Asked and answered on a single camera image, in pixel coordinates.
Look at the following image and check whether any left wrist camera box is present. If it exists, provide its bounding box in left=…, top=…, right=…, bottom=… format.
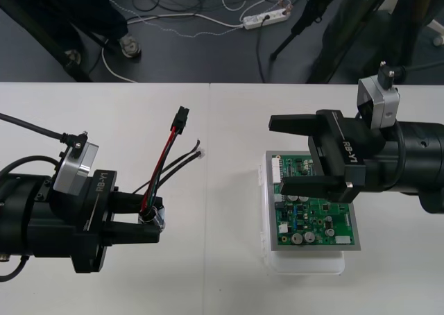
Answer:
left=53, top=139, right=101, bottom=198

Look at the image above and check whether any person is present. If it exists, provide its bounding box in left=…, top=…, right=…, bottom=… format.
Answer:
left=20, top=0, right=142, bottom=58

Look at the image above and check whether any white chair base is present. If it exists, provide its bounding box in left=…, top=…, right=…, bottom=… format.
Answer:
left=428, top=16, right=444, bottom=47

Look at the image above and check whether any red black green cable bundle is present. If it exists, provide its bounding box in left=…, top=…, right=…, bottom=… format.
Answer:
left=130, top=105, right=206, bottom=231

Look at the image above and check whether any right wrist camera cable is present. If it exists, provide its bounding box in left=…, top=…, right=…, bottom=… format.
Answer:
left=377, top=60, right=444, bottom=87

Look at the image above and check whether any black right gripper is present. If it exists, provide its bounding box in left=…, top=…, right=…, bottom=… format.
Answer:
left=268, top=109, right=386, bottom=205

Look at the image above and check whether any white floor cable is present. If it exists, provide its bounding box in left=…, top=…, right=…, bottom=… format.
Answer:
left=126, top=12, right=246, bottom=28

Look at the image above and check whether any green circuit board grey frame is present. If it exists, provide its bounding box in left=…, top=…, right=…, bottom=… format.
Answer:
left=265, top=151, right=362, bottom=253

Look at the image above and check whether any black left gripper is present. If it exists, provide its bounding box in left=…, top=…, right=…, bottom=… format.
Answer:
left=48, top=170, right=164, bottom=275

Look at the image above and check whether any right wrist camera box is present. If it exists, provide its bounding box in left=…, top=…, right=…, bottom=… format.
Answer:
left=357, top=76, right=402, bottom=130

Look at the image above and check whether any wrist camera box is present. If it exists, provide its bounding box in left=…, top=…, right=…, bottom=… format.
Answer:
left=53, top=139, right=101, bottom=198
left=357, top=76, right=402, bottom=130

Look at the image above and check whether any black floor cable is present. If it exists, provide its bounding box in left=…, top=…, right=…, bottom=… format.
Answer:
left=255, top=15, right=271, bottom=83

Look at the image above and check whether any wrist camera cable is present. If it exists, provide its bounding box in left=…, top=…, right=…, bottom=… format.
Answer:
left=0, top=112, right=87, bottom=150
left=377, top=60, right=444, bottom=87

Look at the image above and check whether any black camera tripod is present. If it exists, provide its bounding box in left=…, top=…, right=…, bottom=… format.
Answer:
left=270, top=0, right=348, bottom=62

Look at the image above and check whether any white power strip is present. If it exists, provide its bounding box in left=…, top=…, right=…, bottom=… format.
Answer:
left=241, top=8, right=291, bottom=31

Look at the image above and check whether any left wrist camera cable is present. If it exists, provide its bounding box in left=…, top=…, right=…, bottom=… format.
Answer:
left=0, top=112, right=87, bottom=150

